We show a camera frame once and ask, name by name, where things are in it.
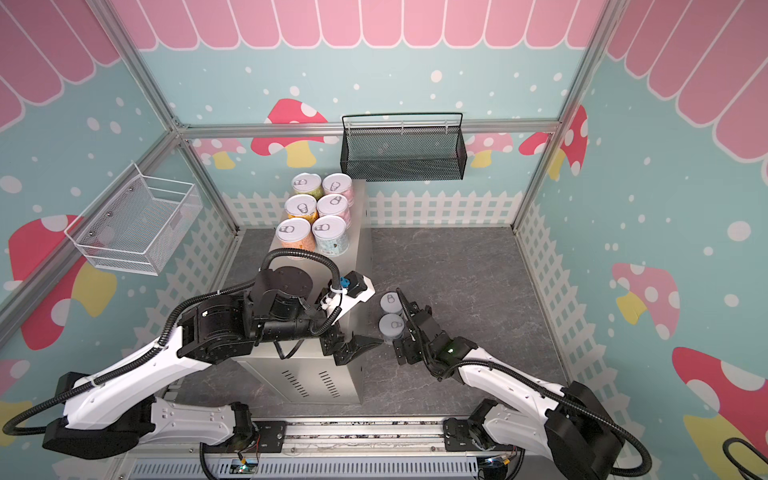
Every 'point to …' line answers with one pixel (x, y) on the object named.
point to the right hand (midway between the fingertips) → (407, 339)
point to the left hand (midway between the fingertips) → (367, 325)
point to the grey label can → (391, 325)
